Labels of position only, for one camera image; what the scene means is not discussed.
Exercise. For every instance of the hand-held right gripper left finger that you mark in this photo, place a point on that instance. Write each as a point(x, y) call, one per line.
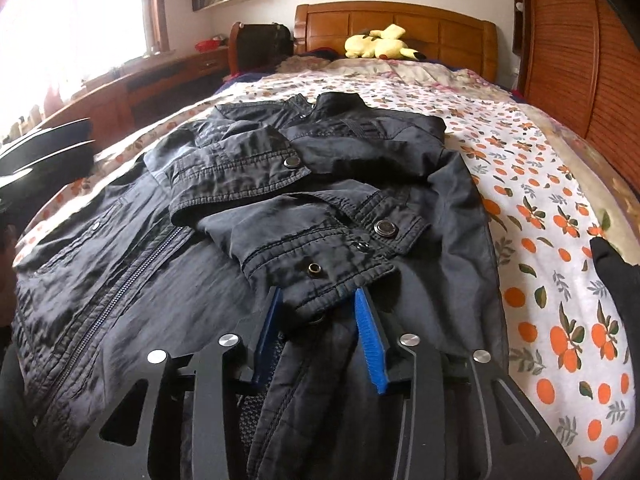
point(267, 340)

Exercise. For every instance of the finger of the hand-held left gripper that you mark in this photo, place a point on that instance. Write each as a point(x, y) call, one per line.
point(55, 132)
point(55, 160)

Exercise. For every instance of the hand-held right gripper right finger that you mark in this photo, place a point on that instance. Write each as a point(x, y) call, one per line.
point(372, 340)

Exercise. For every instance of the black jacket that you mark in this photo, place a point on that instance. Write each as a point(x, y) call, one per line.
point(250, 195)

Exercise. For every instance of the wooden desk cabinet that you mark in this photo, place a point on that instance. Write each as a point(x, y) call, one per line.
point(140, 90)

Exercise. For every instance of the wooden framed window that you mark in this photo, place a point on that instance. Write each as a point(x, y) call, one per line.
point(75, 20)

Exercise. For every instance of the red bowl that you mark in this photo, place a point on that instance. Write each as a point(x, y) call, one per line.
point(207, 46)

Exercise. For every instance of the wooden chair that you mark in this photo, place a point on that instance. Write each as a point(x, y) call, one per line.
point(235, 50)

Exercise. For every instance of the orange print bedsheet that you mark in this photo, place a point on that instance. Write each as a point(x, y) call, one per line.
point(550, 210)

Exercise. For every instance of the black backpack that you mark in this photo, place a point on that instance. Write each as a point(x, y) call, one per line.
point(265, 45)

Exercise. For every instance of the black garment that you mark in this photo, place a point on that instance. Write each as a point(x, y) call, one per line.
point(620, 300)

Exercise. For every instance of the floral quilt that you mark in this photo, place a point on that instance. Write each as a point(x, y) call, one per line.
point(400, 67)

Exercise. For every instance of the yellow plush toy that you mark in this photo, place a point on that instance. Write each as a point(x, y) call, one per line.
point(375, 45)

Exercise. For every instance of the wooden headboard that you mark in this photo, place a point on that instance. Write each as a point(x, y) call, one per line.
point(450, 35)

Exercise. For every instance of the wooden slatted wardrobe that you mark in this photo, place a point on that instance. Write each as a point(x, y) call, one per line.
point(565, 60)

